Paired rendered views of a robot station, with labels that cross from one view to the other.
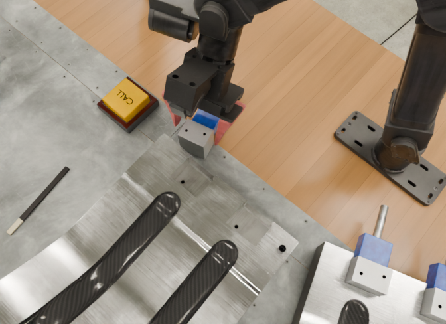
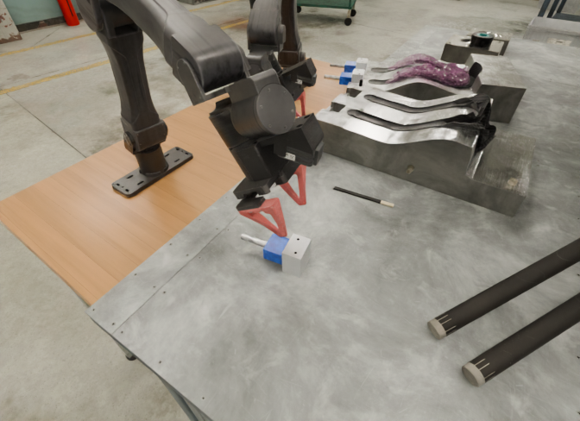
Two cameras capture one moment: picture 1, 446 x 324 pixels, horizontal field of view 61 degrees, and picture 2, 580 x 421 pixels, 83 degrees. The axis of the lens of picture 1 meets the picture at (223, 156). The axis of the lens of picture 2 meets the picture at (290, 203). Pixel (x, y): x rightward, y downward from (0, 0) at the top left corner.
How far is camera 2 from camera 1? 0.94 m
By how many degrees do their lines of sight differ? 53
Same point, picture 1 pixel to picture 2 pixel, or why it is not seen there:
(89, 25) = (198, 203)
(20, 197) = (365, 207)
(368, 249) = (346, 75)
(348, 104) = not seen: hidden behind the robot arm
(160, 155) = (326, 116)
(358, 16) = not seen: hidden behind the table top
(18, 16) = (179, 255)
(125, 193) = (354, 126)
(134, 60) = (236, 172)
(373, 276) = (359, 72)
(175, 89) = (310, 66)
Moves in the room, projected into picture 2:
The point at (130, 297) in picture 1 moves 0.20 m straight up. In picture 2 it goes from (406, 119) to (428, 34)
